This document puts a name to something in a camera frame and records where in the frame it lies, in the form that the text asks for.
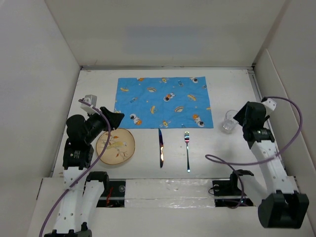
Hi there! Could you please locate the blue space-print cloth placemat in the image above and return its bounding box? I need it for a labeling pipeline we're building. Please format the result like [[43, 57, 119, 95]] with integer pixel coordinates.
[[114, 77, 214, 129]]

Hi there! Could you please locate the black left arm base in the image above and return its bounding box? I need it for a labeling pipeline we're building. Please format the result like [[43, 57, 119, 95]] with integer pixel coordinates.
[[97, 179, 126, 208]]

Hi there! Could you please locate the round bird-painted plate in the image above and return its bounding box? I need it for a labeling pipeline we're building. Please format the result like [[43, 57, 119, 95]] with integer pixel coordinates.
[[100, 128, 135, 165]]

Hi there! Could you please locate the iridescent table knife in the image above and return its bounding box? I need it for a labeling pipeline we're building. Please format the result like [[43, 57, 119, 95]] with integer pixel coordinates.
[[158, 128, 164, 168]]

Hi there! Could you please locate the iridescent fork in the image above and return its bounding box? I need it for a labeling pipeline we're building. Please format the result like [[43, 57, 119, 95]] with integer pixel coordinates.
[[184, 131, 191, 173]]

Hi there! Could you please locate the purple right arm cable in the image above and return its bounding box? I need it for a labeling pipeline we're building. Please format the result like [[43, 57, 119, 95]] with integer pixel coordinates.
[[204, 96, 304, 210]]

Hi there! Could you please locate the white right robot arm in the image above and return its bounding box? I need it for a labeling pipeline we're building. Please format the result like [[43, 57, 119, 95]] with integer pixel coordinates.
[[228, 99, 309, 229]]

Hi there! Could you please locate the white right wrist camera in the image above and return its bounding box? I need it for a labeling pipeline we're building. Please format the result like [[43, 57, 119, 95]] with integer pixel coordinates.
[[261, 98, 277, 117]]

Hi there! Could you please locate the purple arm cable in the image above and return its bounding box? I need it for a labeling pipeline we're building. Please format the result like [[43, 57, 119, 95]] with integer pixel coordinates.
[[204, 96, 304, 210], [39, 98, 112, 237]]

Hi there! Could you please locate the clear plastic cup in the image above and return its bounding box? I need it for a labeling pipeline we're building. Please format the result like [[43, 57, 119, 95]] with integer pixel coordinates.
[[221, 110, 238, 134]]

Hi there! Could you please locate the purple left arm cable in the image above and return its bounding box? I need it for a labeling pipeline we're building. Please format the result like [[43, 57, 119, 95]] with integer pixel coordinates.
[[39, 98, 112, 237]]

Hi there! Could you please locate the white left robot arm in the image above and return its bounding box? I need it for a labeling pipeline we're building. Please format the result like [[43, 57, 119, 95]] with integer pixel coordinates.
[[39, 106, 124, 237]]

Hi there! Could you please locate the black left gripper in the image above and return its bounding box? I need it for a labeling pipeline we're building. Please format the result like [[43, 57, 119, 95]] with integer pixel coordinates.
[[84, 106, 123, 143]]

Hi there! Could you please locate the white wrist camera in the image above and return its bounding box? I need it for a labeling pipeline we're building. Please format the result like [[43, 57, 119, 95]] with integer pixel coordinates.
[[79, 94, 97, 115], [261, 98, 277, 117]]

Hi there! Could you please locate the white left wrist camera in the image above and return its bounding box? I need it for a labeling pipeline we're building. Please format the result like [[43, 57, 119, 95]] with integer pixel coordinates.
[[79, 94, 97, 115]]

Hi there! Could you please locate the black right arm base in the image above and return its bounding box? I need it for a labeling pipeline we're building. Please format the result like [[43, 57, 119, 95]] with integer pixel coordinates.
[[208, 169, 254, 209]]

